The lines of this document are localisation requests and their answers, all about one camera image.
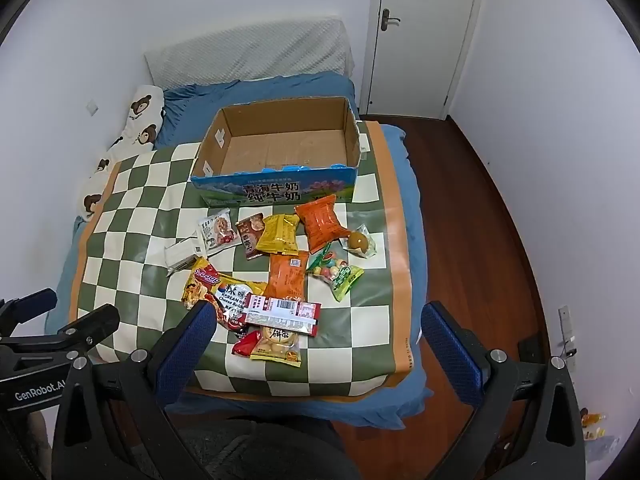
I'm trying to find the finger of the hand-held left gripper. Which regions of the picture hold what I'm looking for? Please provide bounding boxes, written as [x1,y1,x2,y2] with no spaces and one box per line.
[44,303,122,358]
[0,287,59,337]

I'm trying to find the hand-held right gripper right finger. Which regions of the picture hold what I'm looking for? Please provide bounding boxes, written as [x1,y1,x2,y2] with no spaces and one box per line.
[420,301,587,480]

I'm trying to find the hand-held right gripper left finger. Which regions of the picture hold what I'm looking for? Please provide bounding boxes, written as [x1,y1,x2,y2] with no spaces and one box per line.
[52,301,218,480]

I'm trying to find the small red snack packet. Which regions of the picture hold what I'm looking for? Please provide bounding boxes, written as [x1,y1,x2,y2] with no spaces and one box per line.
[232,331,262,357]

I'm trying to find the yellow instant noodle packet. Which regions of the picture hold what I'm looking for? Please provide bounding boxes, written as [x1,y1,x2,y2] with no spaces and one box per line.
[181,257,269,332]

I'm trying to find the yellow cookie packet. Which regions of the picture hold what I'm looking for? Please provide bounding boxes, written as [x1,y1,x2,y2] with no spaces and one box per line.
[249,326,303,365]

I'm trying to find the orange snack packet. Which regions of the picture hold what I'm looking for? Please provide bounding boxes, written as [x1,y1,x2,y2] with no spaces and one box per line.
[262,251,311,306]

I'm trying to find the brown snack packet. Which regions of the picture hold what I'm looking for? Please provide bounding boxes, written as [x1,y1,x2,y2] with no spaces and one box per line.
[235,213,266,261]

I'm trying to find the colourful candy ball packet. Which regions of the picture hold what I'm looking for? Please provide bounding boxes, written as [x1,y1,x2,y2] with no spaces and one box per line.
[306,242,365,303]

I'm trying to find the yellow snack packet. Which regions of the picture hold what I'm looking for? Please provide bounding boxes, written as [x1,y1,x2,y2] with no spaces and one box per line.
[256,213,300,255]

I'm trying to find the orange puffed snack bag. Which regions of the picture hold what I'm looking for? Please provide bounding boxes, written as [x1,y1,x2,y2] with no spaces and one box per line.
[294,194,355,254]

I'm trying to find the cardboard box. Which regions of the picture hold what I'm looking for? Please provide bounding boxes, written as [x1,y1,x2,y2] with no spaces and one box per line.
[190,96,370,207]

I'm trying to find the small white paper box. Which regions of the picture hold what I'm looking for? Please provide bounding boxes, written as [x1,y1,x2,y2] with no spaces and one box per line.
[164,238,203,277]

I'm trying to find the green white checkered blanket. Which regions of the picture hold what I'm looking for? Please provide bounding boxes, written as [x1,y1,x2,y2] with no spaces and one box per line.
[67,120,417,397]

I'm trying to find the person's dark trousers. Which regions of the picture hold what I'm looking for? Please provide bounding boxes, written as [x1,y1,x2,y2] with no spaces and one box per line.
[165,416,362,480]

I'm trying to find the white snack packet red print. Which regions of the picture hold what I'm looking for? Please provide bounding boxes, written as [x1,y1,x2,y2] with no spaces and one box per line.
[196,208,240,251]

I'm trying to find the clear braised egg packet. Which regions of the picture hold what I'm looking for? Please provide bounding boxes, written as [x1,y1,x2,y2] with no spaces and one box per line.
[342,223,377,259]

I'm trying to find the small orange yellow items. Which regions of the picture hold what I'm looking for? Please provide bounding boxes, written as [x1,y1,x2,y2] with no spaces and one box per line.
[580,408,607,442]

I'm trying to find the white bear print pillow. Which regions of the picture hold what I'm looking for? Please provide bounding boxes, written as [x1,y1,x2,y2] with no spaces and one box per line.
[77,84,167,222]

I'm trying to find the blue bed sheet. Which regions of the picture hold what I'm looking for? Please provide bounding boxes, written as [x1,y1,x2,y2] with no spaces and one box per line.
[50,72,435,432]

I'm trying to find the white textured pillow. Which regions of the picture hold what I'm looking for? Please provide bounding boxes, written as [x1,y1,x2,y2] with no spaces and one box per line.
[144,16,355,92]

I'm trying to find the white door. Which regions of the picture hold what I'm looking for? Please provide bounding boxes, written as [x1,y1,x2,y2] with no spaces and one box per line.
[367,0,488,116]

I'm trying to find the white wall socket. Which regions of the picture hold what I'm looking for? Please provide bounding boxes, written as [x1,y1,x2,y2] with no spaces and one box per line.
[558,305,579,357]

